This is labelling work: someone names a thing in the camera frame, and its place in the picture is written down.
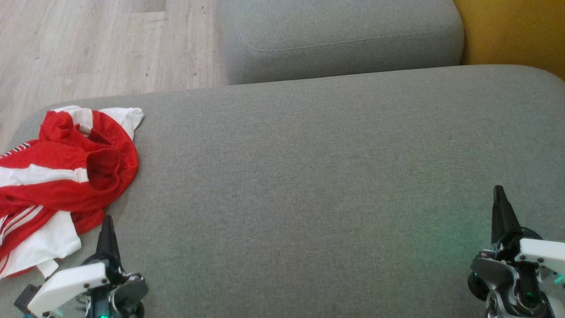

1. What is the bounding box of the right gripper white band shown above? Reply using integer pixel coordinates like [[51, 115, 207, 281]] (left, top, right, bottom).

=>
[[491, 185, 565, 275]]

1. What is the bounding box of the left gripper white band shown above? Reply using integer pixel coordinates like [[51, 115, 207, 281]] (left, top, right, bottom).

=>
[[27, 215, 135, 318]]

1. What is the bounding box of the red white sports jersey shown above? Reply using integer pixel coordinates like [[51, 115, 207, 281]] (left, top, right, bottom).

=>
[[0, 105, 145, 280]]

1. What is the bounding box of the mustard yellow upholstered panel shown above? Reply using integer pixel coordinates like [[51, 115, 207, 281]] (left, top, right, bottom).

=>
[[454, 0, 565, 81]]

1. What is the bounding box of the large grey sofa seat cushion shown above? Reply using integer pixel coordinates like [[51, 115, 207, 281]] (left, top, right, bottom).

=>
[[0, 65, 565, 318]]

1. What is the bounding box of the small grey sofa cushion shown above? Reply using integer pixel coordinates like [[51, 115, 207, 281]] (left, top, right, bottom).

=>
[[219, 0, 465, 85]]

